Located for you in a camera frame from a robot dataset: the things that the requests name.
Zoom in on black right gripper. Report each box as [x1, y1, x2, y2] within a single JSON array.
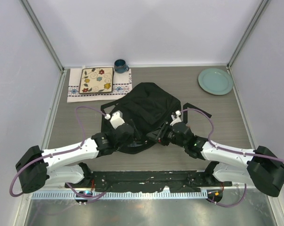
[[146, 121, 187, 148]]

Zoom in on black fabric backpack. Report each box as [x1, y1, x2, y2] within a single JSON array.
[[100, 82, 212, 155]]

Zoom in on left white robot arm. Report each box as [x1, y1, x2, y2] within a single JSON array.
[[16, 122, 142, 194]]

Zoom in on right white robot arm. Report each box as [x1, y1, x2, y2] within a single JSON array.
[[147, 122, 284, 197]]

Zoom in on white patterned placemat cloth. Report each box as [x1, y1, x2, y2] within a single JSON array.
[[67, 68, 132, 103]]

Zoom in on square floral ceramic plate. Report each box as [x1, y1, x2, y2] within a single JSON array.
[[79, 67, 114, 95]]

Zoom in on blue ceramic mug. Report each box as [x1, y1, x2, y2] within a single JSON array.
[[114, 59, 129, 73]]

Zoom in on round teal plate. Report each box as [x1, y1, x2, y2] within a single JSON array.
[[197, 68, 234, 96]]

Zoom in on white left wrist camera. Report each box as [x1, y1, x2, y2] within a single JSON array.
[[104, 111, 125, 129]]

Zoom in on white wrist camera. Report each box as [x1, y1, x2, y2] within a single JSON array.
[[104, 111, 125, 129], [170, 110, 182, 126]]

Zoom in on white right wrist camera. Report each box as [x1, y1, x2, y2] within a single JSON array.
[[170, 110, 182, 126]]

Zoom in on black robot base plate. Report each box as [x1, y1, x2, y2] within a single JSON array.
[[71, 170, 232, 193]]

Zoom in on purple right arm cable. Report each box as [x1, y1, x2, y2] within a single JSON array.
[[179, 108, 284, 207]]

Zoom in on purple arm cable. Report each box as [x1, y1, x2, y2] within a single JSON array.
[[9, 105, 111, 204], [179, 108, 284, 207]]

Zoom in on white slotted cable duct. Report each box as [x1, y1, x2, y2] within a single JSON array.
[[31, 190, 208, 200]]

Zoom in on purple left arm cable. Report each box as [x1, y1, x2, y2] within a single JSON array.
[[9, 105, 111, 204]]

